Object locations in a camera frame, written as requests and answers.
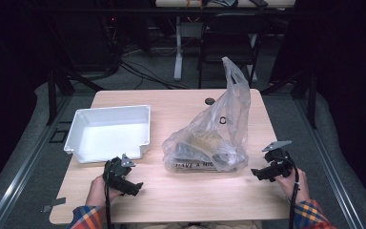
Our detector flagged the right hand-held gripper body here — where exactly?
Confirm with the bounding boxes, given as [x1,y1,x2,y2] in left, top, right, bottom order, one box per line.
[261,140,295,178]

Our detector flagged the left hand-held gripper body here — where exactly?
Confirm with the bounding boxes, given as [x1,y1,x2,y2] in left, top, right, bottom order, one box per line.
[103,153,137,192]

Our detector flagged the white plastic bin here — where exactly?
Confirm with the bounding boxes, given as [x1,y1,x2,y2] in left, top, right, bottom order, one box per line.
[63,104,152,164]

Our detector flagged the yellow snack packet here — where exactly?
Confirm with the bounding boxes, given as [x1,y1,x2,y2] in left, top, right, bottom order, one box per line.
[189,129,225,152]

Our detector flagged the clear plastic bag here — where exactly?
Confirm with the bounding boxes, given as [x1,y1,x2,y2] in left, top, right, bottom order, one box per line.
[161,56,252,174]

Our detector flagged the person's left hand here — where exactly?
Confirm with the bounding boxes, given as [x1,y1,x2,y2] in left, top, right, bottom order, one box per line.
[85,175,122,209]

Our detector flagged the person's right hand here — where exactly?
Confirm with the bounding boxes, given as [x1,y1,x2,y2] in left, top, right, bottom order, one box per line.
[274,167,311,204]

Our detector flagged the dark packet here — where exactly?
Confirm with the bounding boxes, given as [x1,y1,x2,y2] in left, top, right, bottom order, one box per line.
[212,153,236,170]

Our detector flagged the black metal stand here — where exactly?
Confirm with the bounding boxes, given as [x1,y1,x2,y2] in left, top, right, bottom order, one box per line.
[46,65,107,127]
[260,69,318,130]

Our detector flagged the dark equipment with red light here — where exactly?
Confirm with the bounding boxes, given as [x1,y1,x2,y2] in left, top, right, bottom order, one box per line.
[99,12,123,73]

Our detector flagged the black folding chair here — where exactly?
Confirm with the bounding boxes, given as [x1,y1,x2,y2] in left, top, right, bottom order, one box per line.
[197,12,270,90]

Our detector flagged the dark flat object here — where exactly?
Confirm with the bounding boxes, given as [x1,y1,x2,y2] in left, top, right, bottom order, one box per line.
[248,0,270,8]

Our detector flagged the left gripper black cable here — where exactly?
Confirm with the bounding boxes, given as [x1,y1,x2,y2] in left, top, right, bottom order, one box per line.
[103,161,113,229]

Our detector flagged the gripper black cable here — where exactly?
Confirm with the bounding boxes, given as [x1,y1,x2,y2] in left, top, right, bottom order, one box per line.
[287,156,301,229]
[103,161,113,229]

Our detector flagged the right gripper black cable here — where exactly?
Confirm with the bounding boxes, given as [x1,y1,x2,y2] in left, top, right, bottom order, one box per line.
[287,156,301,229]

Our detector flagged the aluminium floor rail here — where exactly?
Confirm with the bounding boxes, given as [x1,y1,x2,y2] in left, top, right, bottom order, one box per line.
[0,94,74,229]
[294,97,366,229]

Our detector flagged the black floor cables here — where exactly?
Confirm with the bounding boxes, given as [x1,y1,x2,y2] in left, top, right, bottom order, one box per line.
[118,59,190,91]

